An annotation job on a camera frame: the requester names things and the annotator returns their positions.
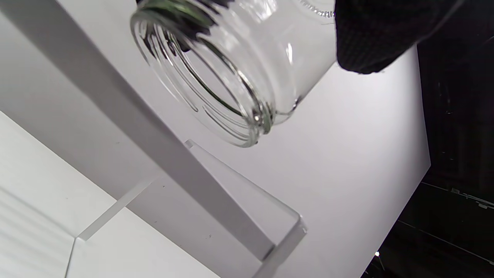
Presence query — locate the clear glass jar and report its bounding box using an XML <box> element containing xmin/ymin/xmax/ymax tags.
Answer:
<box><xmin>130</xmin><ymin>0</ymin><xmax>336</xmax><ymax>148</ymax></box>

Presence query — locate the person's left hand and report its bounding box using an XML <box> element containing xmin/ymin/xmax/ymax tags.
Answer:
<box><xmin>334</xmin><ymin>0</ymin><xmax>464</xmax><ymax>75</ymax></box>

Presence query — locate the white wire shelf rack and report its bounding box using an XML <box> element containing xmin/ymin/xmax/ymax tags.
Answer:
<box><xmin>0</xmin><ymin>0</ymin><xmax>309</xmax><ymax>278</ymax></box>

